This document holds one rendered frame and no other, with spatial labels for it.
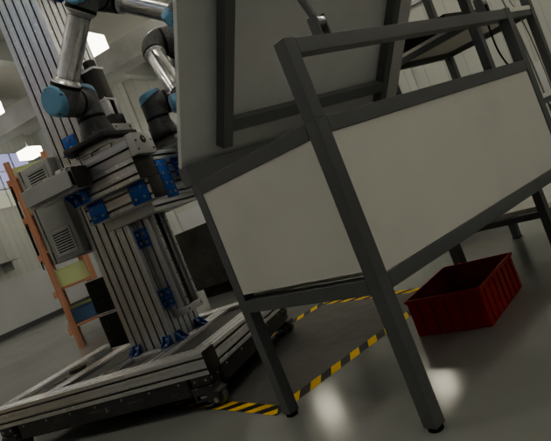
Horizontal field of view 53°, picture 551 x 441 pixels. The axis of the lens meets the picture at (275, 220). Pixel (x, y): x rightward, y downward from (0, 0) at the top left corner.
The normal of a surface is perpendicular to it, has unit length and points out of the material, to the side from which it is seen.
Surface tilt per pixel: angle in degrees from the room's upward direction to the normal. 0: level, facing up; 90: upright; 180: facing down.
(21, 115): 90
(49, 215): 90
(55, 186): 90
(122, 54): 90
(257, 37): 126
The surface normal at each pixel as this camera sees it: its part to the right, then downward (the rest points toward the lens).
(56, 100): -0.36, 0.28
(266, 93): 0.70, 0.38
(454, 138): 0.60, -0.21
